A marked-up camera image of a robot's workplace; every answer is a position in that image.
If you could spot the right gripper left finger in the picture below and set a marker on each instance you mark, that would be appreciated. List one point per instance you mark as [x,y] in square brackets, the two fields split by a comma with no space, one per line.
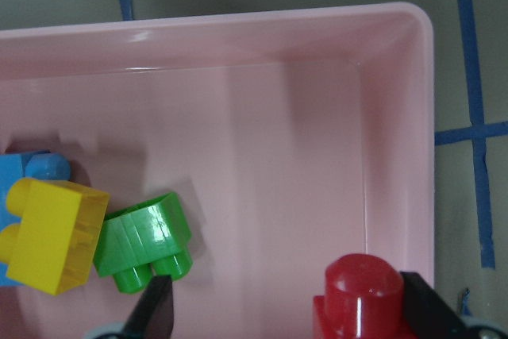
[153,316]

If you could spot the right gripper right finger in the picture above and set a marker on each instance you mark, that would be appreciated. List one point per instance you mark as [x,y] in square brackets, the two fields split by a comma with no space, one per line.
[427,315]

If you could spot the red toy block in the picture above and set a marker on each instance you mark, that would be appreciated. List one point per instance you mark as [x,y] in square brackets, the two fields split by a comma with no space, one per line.
[363,298]

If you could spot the green toy block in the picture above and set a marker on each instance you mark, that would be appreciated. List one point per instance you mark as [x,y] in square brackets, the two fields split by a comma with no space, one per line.
[139,242]

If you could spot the yellow toy block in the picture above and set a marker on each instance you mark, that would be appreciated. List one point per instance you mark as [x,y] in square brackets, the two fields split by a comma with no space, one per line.
[91,211]

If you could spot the blue toy block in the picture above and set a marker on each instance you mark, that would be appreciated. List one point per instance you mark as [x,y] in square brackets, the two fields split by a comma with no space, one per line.
[28,172]

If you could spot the pink plastic box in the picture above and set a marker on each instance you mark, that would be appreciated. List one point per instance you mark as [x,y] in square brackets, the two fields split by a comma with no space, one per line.
[292,138]

